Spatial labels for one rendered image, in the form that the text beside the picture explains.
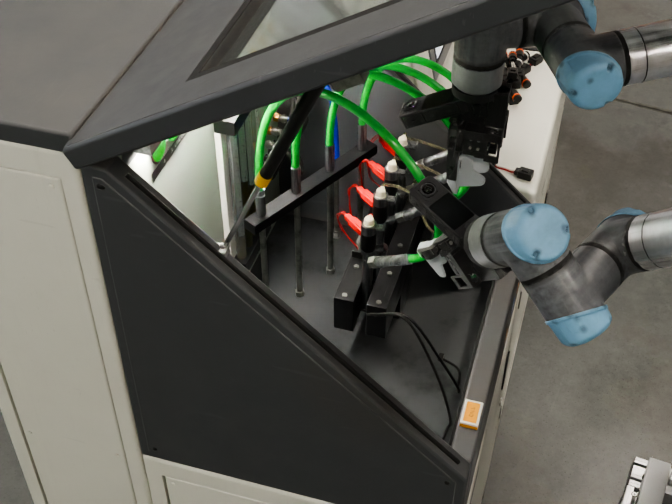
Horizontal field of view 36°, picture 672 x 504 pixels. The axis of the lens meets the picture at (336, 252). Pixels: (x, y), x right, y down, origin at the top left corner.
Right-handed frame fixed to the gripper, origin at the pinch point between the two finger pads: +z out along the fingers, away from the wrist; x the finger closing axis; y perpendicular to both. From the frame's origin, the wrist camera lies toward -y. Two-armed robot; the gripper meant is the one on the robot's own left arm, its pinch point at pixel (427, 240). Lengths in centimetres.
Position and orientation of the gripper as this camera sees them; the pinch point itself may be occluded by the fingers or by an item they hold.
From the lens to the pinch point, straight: 160.0
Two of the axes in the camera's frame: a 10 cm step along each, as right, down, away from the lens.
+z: -2.9, 0.7, 9.5
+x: 7.7, -5.7, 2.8
